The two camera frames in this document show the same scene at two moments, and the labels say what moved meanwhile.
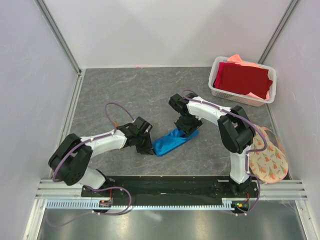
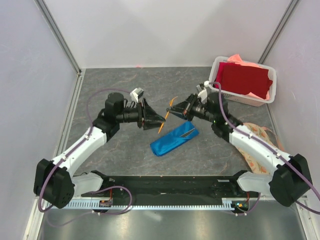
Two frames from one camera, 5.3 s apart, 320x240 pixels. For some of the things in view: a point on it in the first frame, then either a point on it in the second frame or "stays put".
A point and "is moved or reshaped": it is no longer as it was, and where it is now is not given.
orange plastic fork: x=117 y=126 is moved or reshaped
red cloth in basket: x=238 y=79 stays put
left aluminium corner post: x=47 y=16 stays put
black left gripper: x=148 y=148 to x=153 y=119
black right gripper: x=188 y=129 to x=182 y=107
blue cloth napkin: x=171 y=140 stays put
